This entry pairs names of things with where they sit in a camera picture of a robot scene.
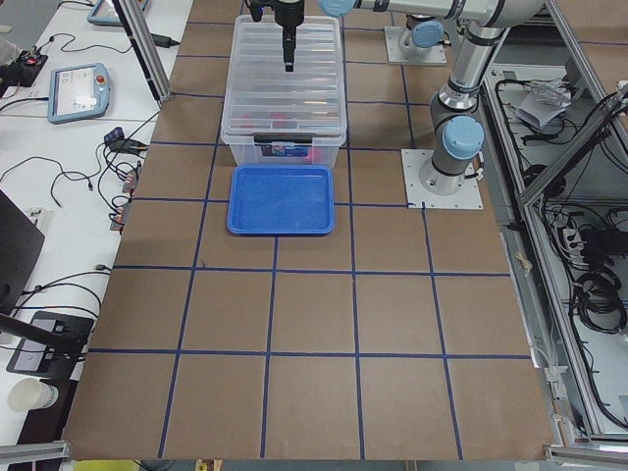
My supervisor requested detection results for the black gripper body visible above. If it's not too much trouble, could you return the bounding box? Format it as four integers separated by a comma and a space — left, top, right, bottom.
273, 0, 305, 49

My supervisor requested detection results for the clear plastic box lid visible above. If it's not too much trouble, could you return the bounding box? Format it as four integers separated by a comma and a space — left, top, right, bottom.
221, 14, 348, 139

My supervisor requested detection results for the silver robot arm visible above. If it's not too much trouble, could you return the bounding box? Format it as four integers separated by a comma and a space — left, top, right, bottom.
319, 0, 544, 196

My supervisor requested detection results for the clear plastic storage box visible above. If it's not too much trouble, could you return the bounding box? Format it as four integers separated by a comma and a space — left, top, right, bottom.
220, 14, 348, 167

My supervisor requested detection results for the black power adapter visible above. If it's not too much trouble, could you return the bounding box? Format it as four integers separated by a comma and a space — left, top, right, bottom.
151, 33, 180, 48

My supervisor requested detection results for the blue plastic tray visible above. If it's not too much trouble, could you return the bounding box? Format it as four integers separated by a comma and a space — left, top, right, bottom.
227, 165, 336, 236

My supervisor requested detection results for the teach pendant far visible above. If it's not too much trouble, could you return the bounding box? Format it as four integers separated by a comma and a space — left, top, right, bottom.
86, 0, 153, 26

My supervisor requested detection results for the teach pendant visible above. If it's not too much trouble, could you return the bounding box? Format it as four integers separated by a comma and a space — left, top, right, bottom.
47, 63, 111, 125
86, 0, 153, 26

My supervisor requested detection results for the teach pendant near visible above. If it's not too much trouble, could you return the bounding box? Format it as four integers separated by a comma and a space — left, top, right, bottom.
47, 63, 111, 125

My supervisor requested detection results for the white paper cup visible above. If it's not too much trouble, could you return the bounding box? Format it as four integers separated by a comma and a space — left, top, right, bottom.
7, 378, 59, 412

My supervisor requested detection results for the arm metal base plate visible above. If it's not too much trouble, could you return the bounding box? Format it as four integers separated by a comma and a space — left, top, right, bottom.
384, 26, 447, 67
401, 149, 484, 210

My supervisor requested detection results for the black box latch handle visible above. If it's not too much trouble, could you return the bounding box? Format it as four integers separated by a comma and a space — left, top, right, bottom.
253, 133, 313, 145

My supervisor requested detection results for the aluminium frame post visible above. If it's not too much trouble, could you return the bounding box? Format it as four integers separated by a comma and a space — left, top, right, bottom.
113, 0, 172, 103

